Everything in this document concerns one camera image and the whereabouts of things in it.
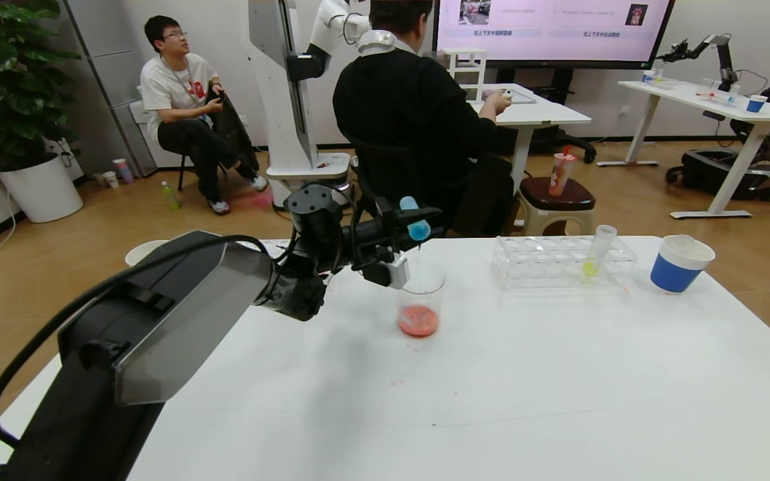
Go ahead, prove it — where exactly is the blue pigment test tube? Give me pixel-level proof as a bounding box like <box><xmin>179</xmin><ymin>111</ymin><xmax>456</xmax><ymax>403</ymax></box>
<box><xmin>398</xmin><ymin>195</ymin><xmax>432</xmax><ymax>243</ymax></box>

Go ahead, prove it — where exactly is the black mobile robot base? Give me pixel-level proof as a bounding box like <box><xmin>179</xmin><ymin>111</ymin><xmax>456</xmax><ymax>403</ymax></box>
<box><xmin>666</xmin><ymin>148</ymin><xmax>770</xmax><ymax>203</ymax></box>

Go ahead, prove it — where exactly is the glass beaker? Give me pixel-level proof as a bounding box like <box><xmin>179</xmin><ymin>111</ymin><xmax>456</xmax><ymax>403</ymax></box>
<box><xmin>395</xmin><ymin>261</ymin><xmax>447</xmax><ymax>339</ymax></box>

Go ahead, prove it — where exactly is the clear acrylic tube rack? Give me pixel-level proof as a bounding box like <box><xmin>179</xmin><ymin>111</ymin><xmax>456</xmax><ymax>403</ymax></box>
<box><xmin>492</xmin><ymin>235</ymin><xmax>638</xmax><ymax>291</ymax></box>
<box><xmin>238</xmin><ymin>238</ymin><xmax>295</xmax><ymax>261</ymax></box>

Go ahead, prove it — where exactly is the yellow pigment test tube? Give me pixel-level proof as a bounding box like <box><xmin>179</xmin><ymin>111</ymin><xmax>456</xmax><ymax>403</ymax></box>
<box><xmin>581</xmin><ymin>225</ymin><xmax>619</xmax><ymax>280</ymax></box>

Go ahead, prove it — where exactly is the small clear tube rack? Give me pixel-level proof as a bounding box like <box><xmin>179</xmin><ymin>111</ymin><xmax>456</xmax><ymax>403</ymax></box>
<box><xmin>696</xmin><ymin>79</ymin><xmax>741</xmax><ymax>108</ymax></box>

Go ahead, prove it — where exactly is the black office chair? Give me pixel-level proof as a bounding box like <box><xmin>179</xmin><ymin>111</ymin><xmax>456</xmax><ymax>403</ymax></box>
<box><xmin>348</xmin><ymin>134</ymin><xmax>466</xmax><ymax>240</ymax></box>

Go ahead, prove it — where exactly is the man in black sweater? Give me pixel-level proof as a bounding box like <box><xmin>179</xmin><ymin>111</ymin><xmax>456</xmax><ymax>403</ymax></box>
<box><xmin>332</xmin><ymin>0</ymin><xmax>514</xmax><ymax>228</ymax></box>

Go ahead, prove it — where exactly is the white humanoid robot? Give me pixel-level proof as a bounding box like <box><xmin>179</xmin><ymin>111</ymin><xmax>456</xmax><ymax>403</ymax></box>
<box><xmin>248</xmin><ymin>0</ymin><xmax>372</xmax><ymax>211</ymax></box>

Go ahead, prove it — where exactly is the pink drink cup with straw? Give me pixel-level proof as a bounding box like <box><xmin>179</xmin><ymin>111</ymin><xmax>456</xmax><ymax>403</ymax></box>
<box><xmin>547</xmin><ymin>146</ymin><xmax>578</xmax><ymax>198</ymax></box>

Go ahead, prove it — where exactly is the white desktop shelf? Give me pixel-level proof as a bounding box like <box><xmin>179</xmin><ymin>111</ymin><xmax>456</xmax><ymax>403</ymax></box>
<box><xmin>444</xmin><ymin>48</ymin><xmax>488</xmax><ymax>88</ymax></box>

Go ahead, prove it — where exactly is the small white desk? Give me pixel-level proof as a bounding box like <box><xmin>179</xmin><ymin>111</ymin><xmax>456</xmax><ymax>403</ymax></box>
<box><xmin>469</xmin><ymin>84</ymin><xmax>592</xmax><ymax>198</ymax></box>

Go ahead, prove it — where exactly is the grey tablet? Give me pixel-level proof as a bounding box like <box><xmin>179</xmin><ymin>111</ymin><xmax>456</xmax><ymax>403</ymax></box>
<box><xmin>482</xmin><ymin>89</ymin><xmax>537</xmax><ymax>106</ymax></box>

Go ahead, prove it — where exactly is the beige stool brown seat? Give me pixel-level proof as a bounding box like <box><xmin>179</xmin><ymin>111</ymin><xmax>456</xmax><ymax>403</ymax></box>
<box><xmin>515</xmin><ymin>177</ymin><xmax>596</xmax><ymax>238</ymax></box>

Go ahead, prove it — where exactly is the white neck band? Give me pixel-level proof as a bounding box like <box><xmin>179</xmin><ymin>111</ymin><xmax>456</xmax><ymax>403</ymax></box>
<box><xmin>357</xmin><ymin>30</ymin><xmax>402</xmax><ymax>55</ymax></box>

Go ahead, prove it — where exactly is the black swivel chair base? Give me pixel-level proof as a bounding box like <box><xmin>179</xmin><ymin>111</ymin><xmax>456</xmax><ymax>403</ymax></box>
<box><xmin>532</xmin><ymin>127</ymin><xmax>597</xmax><ymax>166</ymax></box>

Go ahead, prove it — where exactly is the blue white paper cup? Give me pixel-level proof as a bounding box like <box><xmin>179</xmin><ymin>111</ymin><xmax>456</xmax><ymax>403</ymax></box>
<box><xmin>124</xmin><ymin>239</ymin><xmax>172</xmax><ymax>267</ymax></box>
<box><xmin>649</xmin><ymin>234</ymin><xmax>716</xmax><ymax>295</ymax></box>

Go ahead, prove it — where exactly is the man in white shirt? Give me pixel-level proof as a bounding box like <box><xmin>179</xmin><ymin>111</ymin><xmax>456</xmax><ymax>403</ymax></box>
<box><xmin>140</xmin><ymin>15</ymin><xmax>269</xmax><ymax>215</ymax></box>

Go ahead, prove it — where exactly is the large display screen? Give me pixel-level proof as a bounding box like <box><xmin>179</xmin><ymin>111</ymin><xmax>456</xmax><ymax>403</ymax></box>
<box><xmin>434</xmin><ymin>0</ymin><xmax>676</xmax><ymax>73</ymax></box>

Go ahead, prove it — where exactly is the white low cabinet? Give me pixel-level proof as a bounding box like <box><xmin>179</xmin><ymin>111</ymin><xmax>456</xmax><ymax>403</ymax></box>
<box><xmin>130</xmin><ymin>100</ymin><xmax>185</xmax><ymax>168</ymax></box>

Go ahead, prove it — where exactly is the grey tall cabinet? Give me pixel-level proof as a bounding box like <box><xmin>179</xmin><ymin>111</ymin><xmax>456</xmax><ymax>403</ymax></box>
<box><xmin>64</xmin><ymin>0</ymin><xmax>158</xmax><ymax>176</ymax></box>

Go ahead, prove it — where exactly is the white planter pot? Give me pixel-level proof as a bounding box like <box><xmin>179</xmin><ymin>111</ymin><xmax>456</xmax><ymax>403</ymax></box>
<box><xmin>0</xmin><ymin>152</ymin><xmax>84</xmax><ymax>223</ymax></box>

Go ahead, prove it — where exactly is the long white desk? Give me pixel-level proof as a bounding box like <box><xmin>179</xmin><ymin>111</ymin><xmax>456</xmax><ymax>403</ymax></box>
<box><xmin>596</xmin><ymin>80</ymin><xmax>770</xmax><ymax>221</ymax></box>

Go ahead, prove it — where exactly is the green potted plant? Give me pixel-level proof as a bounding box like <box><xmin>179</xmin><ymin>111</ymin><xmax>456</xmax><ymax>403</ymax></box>
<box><xmin>0</xmin><ymin>0</ymin><xmax>83</xmax><ymax>172</ymax></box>

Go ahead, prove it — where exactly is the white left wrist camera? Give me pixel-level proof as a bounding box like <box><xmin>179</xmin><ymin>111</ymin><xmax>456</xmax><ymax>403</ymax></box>
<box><xmin>360</xmin><ymin>253</ymin><xmax>412</xmax><ymax>290</ymax></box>

